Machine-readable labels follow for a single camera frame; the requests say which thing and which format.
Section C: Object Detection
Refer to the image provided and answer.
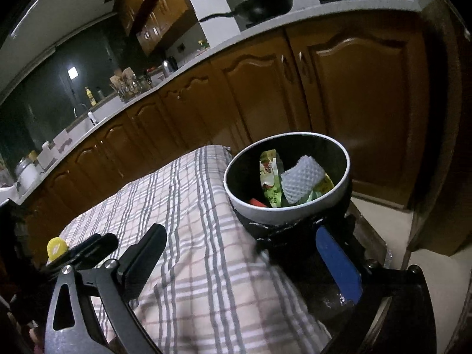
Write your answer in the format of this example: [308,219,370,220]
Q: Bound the black wok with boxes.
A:
[199,0,298,27]

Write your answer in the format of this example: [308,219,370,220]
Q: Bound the brown wooden lower cabinets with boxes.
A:
[22,9,472,257]

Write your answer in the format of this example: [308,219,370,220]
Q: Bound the green drink carton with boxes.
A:
[259,150,286,208]

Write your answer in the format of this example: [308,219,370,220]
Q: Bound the dark kitchen window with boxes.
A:
[0,14,124,172]

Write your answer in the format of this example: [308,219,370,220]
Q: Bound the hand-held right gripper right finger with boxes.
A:
[315,225,438,354]

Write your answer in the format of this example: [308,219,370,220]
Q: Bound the yellow ribbed ring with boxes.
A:
[47,236,69,263]

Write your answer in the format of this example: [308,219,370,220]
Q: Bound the utensil rack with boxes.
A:
[109,67,154,103]

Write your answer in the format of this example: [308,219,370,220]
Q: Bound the white round bin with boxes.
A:
[224,132,353,226]

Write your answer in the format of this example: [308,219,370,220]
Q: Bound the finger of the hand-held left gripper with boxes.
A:
[46,232,119,272]

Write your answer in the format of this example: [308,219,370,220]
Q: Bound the white canister with metal lid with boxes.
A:
[14,156,42,189]

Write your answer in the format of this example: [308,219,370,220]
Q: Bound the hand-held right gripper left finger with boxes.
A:
[43,223,169,354]

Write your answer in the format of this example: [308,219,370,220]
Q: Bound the white storage box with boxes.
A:
[36,129,73,169]

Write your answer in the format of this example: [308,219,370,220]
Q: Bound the brown wooden cabinets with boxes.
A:
[22,9,472,257]
[114,0,202,57]

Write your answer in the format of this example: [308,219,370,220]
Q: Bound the brown wooden upper cabinets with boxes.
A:
[114,0,202,57]

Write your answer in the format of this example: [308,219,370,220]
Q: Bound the grey kitchen countertop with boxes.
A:
[0,0,425,208]

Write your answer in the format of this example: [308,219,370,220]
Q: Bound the white foam fruit net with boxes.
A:
[280,154,326,204]

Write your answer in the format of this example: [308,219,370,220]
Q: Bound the plaid tablecloth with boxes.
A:
[56,144,333,354]

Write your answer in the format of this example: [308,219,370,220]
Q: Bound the steel kettle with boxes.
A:
[161,55,178,78]

